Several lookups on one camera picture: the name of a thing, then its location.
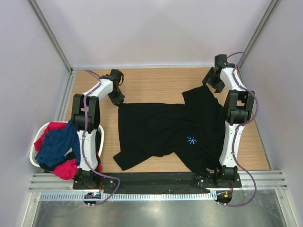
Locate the black t shirt blue logo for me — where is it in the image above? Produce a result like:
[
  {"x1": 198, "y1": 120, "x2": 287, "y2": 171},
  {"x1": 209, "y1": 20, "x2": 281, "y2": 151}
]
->
[{"x1": 113, "y1": 85, "x2": 225, "y2": 174}]

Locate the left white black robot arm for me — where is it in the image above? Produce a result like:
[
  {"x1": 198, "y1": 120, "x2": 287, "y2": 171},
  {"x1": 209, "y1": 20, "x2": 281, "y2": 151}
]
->
[{"x1": 71, "y1": 69, "x2": 125, "y2": 190}]

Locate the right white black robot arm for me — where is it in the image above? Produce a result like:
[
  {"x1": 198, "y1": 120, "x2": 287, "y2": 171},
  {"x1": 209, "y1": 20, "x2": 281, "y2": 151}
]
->
[{"x1": 202, "y1": 54, "x2": 255, "y2": 187}]

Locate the pink t shirt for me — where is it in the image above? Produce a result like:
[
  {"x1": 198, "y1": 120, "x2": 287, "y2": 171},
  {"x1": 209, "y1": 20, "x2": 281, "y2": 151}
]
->
[{"x1": 34, "y1": 121, "x2": 104, "y2": 181}]

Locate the white laundry basket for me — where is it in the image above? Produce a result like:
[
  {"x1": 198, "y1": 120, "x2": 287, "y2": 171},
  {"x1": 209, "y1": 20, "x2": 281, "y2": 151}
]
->
[{"x1": 29, "y1": 122, "x2": 105, "y2": 167}]

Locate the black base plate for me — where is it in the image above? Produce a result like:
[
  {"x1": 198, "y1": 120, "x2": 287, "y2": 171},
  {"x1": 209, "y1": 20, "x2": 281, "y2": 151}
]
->
[{"x1": 72, "y1": 172, "x2": 242, "y2": 193}]

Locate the right aluminium frame post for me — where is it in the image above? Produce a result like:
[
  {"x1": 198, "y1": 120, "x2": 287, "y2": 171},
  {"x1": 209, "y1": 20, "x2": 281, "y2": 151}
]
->
[{"x1": 239, "y1": 0, "x2": 281, "y2": 68}]

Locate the aluminium frame post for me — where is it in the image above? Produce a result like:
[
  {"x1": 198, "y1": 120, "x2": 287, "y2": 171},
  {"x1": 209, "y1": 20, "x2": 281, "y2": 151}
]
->
[
  {"x1": 239, "y1": 0, "x2": 281, "y2": 68},
  {"x1": 27, "y1": 0, "x2": 73, "y2": 74}
]

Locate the left aluminium frame post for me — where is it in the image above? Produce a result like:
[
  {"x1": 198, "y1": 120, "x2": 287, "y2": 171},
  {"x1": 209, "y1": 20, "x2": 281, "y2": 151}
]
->
[{"x1": 27, "y1": 0, "x2": 73, "y2": 74}]

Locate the slotted cable duct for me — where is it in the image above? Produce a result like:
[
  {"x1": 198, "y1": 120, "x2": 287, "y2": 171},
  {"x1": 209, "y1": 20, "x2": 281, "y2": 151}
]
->
[{"x1": 40, "y1": 191, "x2": 217, "y2": 202}]

